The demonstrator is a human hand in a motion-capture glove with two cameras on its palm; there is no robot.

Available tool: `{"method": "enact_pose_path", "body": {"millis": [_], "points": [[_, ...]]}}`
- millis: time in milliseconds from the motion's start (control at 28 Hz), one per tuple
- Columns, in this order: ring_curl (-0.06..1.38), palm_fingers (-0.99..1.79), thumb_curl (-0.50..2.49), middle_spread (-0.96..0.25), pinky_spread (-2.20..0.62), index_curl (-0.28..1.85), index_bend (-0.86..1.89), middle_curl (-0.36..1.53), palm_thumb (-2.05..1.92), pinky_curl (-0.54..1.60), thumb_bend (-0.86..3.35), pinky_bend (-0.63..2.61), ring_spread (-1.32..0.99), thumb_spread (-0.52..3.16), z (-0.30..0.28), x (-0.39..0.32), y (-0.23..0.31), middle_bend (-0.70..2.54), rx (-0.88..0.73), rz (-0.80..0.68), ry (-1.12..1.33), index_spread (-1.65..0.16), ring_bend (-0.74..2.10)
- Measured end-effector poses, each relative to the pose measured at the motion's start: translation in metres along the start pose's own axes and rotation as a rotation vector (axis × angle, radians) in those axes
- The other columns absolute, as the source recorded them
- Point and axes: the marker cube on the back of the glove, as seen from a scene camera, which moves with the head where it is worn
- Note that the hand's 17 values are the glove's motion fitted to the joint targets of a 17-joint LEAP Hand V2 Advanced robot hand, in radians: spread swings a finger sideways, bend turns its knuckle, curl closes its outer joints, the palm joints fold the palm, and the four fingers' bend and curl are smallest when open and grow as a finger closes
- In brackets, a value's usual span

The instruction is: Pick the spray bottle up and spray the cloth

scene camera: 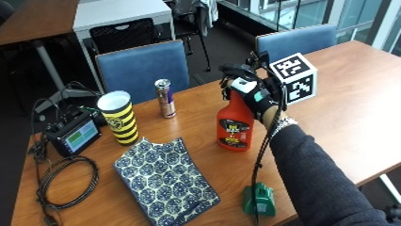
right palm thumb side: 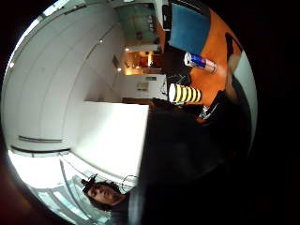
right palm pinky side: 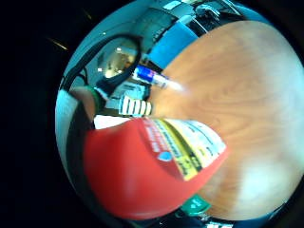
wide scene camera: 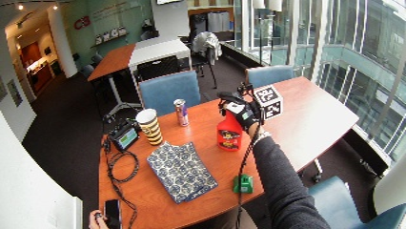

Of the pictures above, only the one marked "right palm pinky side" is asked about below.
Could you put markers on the green packet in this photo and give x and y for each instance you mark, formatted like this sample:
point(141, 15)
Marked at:
point(195, 204)

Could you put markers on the black office chair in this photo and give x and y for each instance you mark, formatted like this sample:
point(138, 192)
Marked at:
point(209, 14)

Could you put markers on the red bottle with yellow label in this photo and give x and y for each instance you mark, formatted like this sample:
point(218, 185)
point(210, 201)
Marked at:
point(133, 171)

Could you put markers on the black and white striped box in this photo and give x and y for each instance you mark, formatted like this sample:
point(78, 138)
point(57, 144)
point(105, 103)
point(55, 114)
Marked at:
point(135, 106)

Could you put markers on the blue and white can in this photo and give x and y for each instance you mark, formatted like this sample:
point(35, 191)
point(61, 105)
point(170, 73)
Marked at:
point(151, 77)

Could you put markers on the white paper sheet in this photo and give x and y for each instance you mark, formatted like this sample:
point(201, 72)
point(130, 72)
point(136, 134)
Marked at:
point(107, 121)

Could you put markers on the blue chair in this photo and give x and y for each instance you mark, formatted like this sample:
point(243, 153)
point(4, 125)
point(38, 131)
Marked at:
point(172, 46)

